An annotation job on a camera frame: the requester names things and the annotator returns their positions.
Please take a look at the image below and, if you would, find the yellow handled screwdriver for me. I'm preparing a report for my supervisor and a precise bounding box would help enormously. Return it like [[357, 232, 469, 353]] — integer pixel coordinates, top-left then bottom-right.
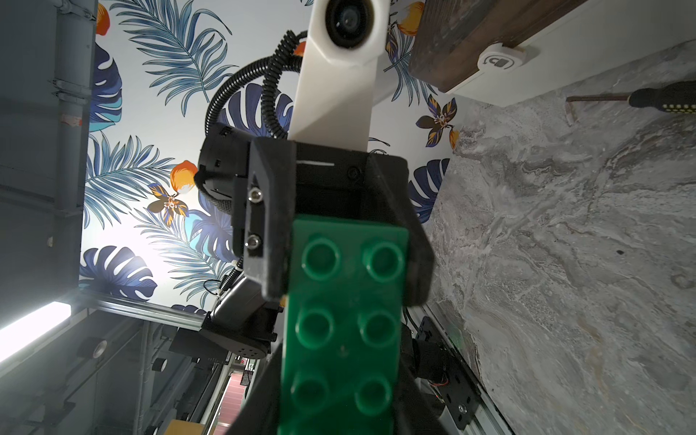
[[565, 80, 695, 115]]

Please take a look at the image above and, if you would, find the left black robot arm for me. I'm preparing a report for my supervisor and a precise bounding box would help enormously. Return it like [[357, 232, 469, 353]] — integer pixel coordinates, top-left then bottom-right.
[[194, 32, 434, 358]]

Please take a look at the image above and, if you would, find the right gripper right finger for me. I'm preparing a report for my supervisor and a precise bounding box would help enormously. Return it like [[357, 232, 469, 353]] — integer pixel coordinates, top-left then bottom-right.
[[395, 326, 447, 435]]

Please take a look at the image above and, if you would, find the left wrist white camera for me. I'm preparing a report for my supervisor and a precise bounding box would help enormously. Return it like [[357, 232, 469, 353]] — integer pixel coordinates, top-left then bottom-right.
[[288, 1, 390, 152]]

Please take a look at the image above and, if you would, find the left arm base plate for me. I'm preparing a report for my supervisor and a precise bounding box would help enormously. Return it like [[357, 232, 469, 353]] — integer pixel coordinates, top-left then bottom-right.
[[413, 316, 481, 434]]

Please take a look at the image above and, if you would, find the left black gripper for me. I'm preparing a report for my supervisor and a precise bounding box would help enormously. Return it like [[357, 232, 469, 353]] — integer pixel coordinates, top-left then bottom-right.
[[232, 138, 435, 306]]

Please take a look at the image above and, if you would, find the dark green long lego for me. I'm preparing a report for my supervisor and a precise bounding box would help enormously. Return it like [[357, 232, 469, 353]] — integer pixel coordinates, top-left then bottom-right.
[[277, 215, 409, 434]]

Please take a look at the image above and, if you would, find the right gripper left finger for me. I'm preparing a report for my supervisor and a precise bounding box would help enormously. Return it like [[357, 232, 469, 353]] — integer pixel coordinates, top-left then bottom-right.
[[227, 343, 284, 435]]

